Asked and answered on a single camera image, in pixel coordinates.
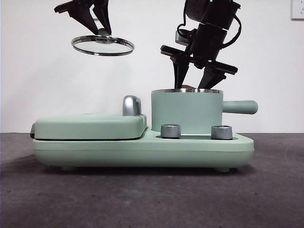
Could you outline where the silver control knob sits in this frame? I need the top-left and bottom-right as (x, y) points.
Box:
(160, 123), (181, 139)
(210, 125), (233, 140)

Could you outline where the white wall socket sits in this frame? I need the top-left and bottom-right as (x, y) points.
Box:
(291, 0), (304, 20)

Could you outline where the green pot with handle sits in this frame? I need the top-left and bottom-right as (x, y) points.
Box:
(151, 88), (258, 133)

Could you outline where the silver grill cover handle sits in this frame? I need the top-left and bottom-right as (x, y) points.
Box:
(122, 95), (143, 117)

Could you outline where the green grill cover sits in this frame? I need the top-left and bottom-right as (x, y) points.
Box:
(29, 114), (148, 141)

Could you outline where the green breakfast machine base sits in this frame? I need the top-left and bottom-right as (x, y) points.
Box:
(32, 127), (255, 172)

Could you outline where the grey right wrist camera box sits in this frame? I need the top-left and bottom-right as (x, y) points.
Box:
(175, 30), (192, 46)

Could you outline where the glass lid with green knob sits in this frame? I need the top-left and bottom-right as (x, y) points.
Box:
(71, 28), (135, 57)

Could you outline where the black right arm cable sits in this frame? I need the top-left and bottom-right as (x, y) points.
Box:
(177, 0), (199, 36)
(222, 7), (242, 49)

